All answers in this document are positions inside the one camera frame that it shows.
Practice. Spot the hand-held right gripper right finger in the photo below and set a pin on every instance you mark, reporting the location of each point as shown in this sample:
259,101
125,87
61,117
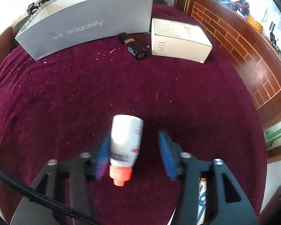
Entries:
167,154

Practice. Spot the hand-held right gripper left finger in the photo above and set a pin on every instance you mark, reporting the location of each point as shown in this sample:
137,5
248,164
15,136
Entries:
103,159

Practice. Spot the white bottle with orange cap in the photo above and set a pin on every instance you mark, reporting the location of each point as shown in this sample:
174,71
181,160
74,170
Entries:
125,140

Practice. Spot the white blue ointment box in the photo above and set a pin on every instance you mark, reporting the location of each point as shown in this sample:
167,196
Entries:
202,199

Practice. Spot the white cardboard box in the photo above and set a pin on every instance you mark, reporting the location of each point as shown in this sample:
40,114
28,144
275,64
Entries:
178,39

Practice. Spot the wooden brick-pattern counter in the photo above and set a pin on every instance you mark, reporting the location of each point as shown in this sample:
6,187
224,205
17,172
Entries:
248,63

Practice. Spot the grey shoe box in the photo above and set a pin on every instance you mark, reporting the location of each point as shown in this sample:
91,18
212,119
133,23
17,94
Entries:
84,16

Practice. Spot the red-brown armchair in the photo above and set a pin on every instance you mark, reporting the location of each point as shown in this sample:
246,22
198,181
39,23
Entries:
2,44

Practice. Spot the yellow cardboard box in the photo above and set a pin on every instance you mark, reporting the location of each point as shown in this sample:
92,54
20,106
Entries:
255,23

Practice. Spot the pile of counter clutter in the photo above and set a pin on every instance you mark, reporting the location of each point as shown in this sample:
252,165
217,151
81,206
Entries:
243,4

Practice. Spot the bamboo wall picture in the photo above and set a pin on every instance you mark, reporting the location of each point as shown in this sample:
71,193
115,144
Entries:
277,133

